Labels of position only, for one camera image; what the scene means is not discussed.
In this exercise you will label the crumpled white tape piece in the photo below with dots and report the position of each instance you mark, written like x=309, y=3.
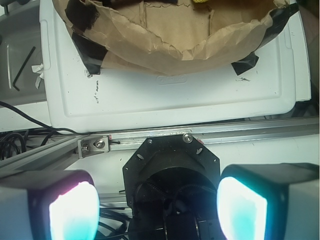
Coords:
x=39, y=70

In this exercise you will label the grey plastic bin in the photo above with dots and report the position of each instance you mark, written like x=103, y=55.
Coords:
x=20, y=30

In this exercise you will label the black hex key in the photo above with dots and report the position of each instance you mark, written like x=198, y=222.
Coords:
x=14, y=83

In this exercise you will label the metal corner bracket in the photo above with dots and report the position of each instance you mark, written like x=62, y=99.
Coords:
x=93, y=145

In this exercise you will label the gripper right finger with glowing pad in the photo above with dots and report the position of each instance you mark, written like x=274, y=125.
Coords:
x=278, y=201

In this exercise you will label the yellow cloth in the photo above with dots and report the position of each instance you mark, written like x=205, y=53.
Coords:
x=200, y=1

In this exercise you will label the brown paper bag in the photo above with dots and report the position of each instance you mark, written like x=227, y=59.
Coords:
x=172, y=37

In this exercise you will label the white plastic bin lid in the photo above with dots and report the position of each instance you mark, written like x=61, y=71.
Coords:
x=124, y=100

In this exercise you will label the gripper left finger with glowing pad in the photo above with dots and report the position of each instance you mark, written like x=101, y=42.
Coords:
x=48, y=205

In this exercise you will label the aluminium extrusion rail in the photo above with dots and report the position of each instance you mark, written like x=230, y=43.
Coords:
x=289, y=140

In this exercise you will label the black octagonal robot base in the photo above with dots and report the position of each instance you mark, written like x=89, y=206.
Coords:
x=171, y=185

